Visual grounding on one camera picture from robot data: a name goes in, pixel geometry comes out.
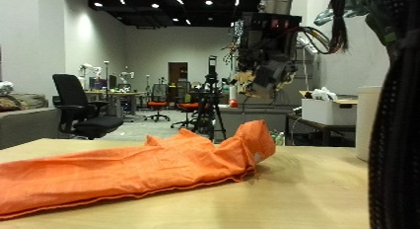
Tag orange shirt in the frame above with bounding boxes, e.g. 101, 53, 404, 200
0, 119, 278, 221

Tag white power strip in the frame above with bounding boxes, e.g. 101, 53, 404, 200
296, 36, 320, 55

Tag white plastic bag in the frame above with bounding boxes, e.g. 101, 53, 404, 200
310, 87, 339, 103

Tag low grey cabinet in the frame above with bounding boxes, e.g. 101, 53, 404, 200
217, 105, 292, 143

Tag brown door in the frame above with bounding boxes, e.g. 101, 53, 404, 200
166, 61, 189, 87

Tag white storage box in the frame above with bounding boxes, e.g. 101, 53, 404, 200
300, 98, 359, 126

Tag orange seat office chair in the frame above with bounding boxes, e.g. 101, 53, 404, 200
144, 84, 171, 123
169, 81, 201, 131

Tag green leafy plant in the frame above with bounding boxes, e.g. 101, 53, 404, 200
312, 0, 395, 47

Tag dark side table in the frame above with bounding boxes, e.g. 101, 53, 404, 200
286, 114, 358, 147

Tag green bottles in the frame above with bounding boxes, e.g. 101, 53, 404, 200
270, 130, 286, 147

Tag white cylindrical plant pot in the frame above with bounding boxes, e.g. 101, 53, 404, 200
355, 85, 384, 163

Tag wooden desk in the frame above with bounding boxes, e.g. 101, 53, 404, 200
84, 91, 149, 119

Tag thin stand with white head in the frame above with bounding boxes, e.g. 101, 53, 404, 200
102, 60, 110, 92

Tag black office chair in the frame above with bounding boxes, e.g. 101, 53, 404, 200
52, 73, 125, 141

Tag brown cushion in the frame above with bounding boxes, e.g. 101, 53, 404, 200
0, 93, 49, 114

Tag grey sofa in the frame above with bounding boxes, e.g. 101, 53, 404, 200
0, 108, 61, 151

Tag silver foil bundle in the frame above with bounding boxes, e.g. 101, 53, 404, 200
0, 80, 16, 97

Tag black cable bundle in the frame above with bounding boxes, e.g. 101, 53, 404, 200
296, 0, 352, 55

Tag black camera tripod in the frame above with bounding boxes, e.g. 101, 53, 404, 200
191, 55, 227, 143

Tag black braided cable sleeve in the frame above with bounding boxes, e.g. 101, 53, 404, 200
367, 11, 420, 229

